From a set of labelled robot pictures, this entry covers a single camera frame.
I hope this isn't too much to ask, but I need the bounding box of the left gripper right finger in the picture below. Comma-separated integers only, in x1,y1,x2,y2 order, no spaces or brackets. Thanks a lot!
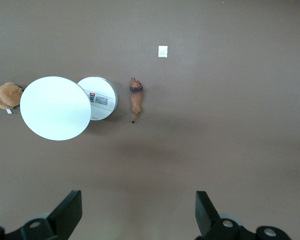
195,190,291,240

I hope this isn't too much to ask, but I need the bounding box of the brown plush keychain toy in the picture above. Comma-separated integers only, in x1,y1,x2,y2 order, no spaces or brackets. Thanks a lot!
0,81,25,116

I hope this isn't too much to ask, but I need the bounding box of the white round desk lamp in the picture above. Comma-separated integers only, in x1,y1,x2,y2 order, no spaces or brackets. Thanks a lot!
19,75,119,142

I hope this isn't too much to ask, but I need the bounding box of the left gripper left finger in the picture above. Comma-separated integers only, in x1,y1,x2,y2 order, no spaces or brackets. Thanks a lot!
0,190,83,240

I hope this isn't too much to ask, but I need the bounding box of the brown table cover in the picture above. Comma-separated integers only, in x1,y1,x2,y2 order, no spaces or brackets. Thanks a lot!
0,0,300,240

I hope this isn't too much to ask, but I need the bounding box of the brown lion statue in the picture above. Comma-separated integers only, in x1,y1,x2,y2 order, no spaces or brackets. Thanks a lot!
128,77,145,125

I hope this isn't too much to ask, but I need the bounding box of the clear tape patch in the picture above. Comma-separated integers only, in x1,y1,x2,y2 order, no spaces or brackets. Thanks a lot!
157,45,169,58

